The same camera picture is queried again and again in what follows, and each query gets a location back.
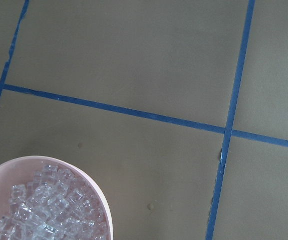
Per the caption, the clear ice cube pile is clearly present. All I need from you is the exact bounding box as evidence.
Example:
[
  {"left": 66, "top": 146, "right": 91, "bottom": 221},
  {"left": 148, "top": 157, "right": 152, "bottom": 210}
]
[{"left": 0, "top": 164, "right": 109, "bottom": 240}]

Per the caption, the pink plastic bowl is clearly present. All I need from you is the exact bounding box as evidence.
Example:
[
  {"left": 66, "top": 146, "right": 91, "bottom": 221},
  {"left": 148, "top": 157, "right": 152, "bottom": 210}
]
[{"left": 0, "top": 155, "right": 113, "bottom": 240}]

